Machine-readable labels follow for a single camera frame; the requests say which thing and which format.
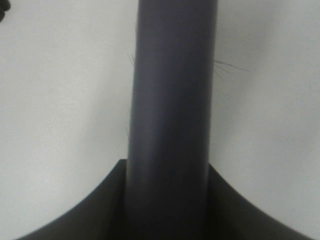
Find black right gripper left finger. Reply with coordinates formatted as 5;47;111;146
19;159;127;240

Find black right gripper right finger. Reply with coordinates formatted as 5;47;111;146
207;165;311;240

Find purple brush black bristles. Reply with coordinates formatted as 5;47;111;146
119;0;251;240

